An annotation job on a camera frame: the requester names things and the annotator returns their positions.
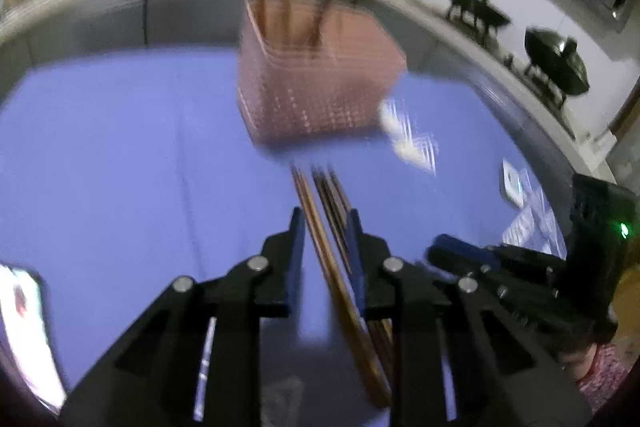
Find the person's right forearm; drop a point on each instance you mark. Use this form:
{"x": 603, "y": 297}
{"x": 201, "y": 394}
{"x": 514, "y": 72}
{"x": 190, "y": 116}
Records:
{"x": 600, "y": 372}

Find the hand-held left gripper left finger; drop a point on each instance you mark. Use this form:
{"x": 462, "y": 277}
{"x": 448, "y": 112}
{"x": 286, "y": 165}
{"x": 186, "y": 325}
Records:
{"x": 297, "y": 257}

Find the light brown single chopstick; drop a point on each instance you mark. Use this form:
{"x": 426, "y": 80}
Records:
{"x": 330, "y": 277}

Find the black glass gas hob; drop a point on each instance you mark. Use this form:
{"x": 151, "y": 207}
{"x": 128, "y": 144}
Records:
{"x": 520, "y": 72}

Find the pink perforated utensil basket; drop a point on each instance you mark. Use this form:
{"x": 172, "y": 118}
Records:
{"x": 315, "y": 82}

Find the printed paper sheets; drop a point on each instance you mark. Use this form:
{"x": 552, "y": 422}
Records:
{"x": 532, "y": 222}

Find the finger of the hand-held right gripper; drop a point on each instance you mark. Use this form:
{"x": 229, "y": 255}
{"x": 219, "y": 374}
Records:
{"x": 460, "y": 251}
{"x": 540, "y": 307}

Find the blue table cloth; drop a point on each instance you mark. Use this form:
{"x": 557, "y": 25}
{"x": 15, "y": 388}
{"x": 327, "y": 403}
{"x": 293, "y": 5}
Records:
{"x": 125, "y": 157}

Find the white flat object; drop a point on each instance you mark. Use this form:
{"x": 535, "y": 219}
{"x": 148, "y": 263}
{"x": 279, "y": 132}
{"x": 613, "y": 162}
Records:
{"x": 22, "y": 322}

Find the dark pot with domed lid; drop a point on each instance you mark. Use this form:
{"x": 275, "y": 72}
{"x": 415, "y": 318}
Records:
{"x": 555, "y": 57}

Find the small white card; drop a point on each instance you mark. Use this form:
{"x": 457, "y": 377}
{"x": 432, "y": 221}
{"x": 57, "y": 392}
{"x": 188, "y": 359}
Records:
{"x": 512, "y": 182}

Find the black wok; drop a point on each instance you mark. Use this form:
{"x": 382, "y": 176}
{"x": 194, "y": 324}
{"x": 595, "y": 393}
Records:
{"x": 475, "y": 9}

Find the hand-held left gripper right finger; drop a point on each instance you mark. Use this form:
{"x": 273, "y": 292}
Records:
{"x": 354, "y": 257}

